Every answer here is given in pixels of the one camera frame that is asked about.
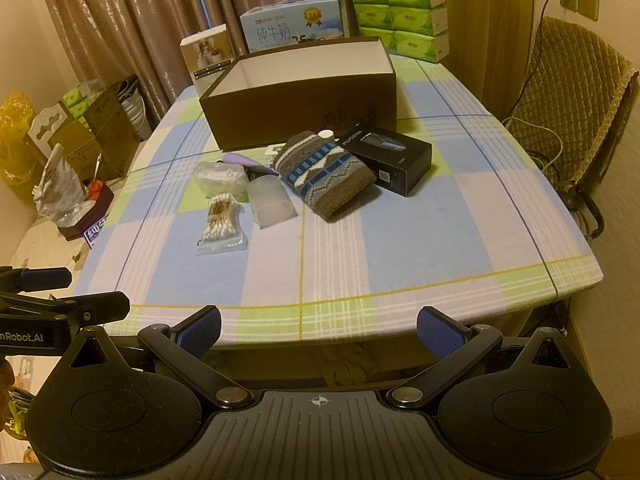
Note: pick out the humidifier box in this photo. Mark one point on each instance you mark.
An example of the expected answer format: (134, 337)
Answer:
(207, 57)

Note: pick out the bag of cotton swabs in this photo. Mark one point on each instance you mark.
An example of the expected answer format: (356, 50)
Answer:
(222, 225)

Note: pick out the wooden door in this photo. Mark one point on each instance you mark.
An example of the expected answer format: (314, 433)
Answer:
(490, 0)

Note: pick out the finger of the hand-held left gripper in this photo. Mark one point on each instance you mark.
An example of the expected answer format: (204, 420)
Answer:
(45, 279)
(90, 306)

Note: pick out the small green tissue packs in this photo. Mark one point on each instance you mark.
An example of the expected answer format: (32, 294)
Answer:
(75, 102)

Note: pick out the brown cardboard box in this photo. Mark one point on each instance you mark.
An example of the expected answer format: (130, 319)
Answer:
(300, 110)

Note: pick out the translucent plastic cup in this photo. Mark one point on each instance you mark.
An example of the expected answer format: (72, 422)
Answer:
(270, 205)

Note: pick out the black product box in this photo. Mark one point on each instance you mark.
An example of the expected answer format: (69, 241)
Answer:
(395, 160)

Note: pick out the white hanger card packaging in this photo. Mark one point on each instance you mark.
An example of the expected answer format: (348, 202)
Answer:
(45, 127)

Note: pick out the blue milk carton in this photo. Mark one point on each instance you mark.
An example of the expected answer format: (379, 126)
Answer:
(300, 25)

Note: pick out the stack of green tissue packs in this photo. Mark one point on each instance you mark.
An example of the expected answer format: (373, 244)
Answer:
(400, 15)

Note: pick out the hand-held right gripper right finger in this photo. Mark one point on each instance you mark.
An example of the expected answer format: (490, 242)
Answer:
(441, 332)

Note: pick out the knit-covered hot water bottle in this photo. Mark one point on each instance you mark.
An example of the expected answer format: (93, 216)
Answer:
(320, 180)

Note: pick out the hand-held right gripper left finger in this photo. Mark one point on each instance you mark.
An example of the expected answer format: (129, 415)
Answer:
(200, 331)

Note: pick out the stack of white bowls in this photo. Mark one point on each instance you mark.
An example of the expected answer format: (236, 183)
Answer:
(135, 110)

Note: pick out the purple bottle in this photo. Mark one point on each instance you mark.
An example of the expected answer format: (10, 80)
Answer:
(245, 161)

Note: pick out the crinkled clear plastic bag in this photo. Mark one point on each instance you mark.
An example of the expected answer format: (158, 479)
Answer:
(62, 190)

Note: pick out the yellow plastic bag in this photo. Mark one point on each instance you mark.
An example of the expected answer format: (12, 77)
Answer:
(15, 140)

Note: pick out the brown shipping carton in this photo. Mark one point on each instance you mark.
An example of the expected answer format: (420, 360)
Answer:
(110, 130)

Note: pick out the chair with quilted cover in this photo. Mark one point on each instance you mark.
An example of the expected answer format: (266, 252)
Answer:
(575, 95)

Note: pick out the bag of cotton pads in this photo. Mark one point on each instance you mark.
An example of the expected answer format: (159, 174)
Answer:
(217, 177)

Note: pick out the dark red box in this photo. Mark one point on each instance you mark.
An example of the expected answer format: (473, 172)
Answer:
(95, 210)

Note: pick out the brown curtain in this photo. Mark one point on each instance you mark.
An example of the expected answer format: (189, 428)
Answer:
(125, 20)

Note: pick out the blue and white carton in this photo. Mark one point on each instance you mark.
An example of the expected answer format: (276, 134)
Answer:
(97, 232)

